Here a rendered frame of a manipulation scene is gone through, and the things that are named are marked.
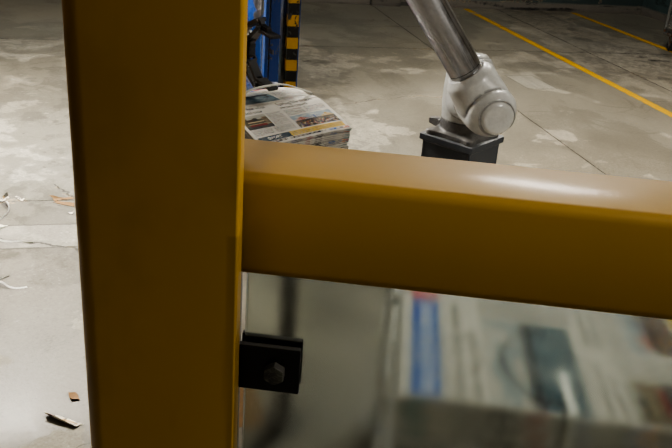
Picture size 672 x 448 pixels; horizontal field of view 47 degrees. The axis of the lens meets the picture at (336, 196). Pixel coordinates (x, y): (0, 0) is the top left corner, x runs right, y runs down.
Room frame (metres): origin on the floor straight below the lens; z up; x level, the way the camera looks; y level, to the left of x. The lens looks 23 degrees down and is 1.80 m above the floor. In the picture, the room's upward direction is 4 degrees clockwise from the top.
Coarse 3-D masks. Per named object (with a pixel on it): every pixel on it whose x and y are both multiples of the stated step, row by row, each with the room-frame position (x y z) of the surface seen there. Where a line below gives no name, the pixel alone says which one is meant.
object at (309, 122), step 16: (256, 112) 1.98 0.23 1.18; (272, 112) 2.00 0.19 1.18; (288, 112) 2.02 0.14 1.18; (304, 112) 2.03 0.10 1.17; (320, 112) 2.05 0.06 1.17; (256, 128) 1.91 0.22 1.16; (272, 128) 1.92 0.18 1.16; (288, 128) 1.94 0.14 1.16; (304, 128) 1.95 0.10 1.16; (320, 128) 1.96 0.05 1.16; (336, 128) 1.98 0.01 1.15; (304, 144) 1.92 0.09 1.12; (320, 144) 1.95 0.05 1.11; (336, 144) 1.99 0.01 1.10
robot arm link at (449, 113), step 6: (480, 54) 2.48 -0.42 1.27; (486, 60) 2.44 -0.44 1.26; (444, 84) 2.48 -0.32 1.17; (444, 90) 2.47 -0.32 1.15; (444, 96) 2.47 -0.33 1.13; (444, 102) 2.46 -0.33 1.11; (450, 102) 2.40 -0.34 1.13; (444, 108) 2.46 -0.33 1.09; (450, 108) 2.41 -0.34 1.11; (444, 114) 2.46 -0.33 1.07; (450, 114) 2.43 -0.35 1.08; (456, 114) 2.39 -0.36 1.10; (450, 120) 2.43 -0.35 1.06; (456, 120) 2.42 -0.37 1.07
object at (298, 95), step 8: (264, 96) 2.12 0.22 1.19; (272, 96) 2.12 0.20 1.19; (280, 96) 2.13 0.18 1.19; (288, 96) 2.13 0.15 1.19; (296, 96) 2.13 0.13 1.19; (304, 96) 2.13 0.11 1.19; (312, 96) 2.13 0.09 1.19; (248, 104) 2.04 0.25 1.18; (256, 104) 2.04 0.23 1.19; (264, 104) 2.04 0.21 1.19; (272, 104) 2.05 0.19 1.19
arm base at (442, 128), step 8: (432, 120) 2.55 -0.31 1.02; (440, 120) 2.49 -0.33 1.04; (432, 128) 2.47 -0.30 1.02; (440, 128) 2.46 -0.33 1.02; (448, 128) 2.43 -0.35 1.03; (456, 128) 2.42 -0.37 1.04; (464, 128) 2.41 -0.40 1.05; (440, 136) 2.44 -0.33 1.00; (448, 136) 2.42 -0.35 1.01; (456, 136) 2.41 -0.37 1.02; (464, 136) 2.40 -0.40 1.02; (472, 136) 2.41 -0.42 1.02; (480, 136) 2.42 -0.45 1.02; (496, 136) 2.48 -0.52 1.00; (464, 144) 2.38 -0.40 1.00; (472, 144) 2.37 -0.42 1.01
